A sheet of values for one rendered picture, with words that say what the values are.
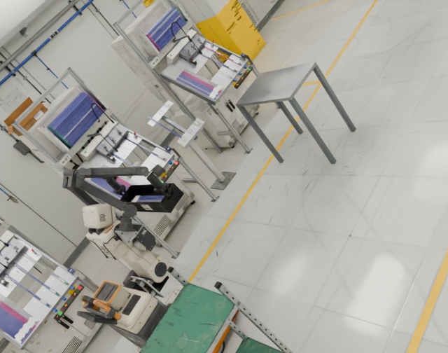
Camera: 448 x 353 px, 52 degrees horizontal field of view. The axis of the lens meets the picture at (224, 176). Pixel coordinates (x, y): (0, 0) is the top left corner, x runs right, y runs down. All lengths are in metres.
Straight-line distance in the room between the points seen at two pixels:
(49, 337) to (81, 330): 0.30
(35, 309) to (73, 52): 3.42
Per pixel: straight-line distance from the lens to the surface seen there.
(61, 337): 4.68
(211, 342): 2.28
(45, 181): 6.10
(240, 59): 5.31
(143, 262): 3.25
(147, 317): 3.15
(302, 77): 3.98
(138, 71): 5.45
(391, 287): 3.17
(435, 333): 2.92
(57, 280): 4.28
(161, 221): 4.90
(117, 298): 3.20
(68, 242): 6.27
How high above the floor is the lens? 2.46
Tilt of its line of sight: 28 degrees down
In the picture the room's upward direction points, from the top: 41 degrees counter-clockwise
